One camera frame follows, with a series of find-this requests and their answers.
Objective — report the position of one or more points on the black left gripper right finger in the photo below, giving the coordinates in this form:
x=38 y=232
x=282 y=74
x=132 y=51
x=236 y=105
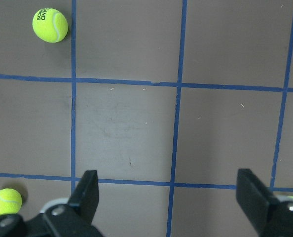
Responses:
x=256 y=201

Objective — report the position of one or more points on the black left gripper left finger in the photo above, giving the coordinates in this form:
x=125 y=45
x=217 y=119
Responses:
x=85 y=198

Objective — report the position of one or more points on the yellow tennis ball lower left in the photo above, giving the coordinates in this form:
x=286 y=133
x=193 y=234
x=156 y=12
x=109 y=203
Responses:
x=10 y=201

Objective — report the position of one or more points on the tennis ball with black lettering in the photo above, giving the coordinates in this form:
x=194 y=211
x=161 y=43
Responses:
x=50 y=25

